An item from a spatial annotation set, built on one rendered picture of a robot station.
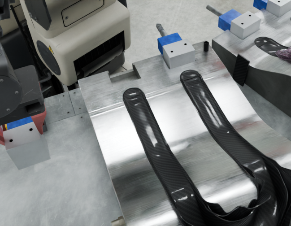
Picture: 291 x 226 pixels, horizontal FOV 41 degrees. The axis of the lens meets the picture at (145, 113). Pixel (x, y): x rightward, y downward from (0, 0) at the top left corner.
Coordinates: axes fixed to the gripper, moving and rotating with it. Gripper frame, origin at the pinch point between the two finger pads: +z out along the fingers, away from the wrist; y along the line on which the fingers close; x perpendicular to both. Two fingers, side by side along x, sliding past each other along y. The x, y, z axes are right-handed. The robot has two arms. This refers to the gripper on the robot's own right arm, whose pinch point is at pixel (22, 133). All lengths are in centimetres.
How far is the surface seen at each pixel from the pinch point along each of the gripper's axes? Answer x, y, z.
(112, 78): 13.1, 16.6, 7.8
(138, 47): 117, 49, 95
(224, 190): -18.6, 23.4, 1.5
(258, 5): 23, 54, 10
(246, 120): -6.4, 33.8, 6.6
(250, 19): 17, 48, 7
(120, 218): -13.1, 9.7, 10.3
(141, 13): 144, 60, 95
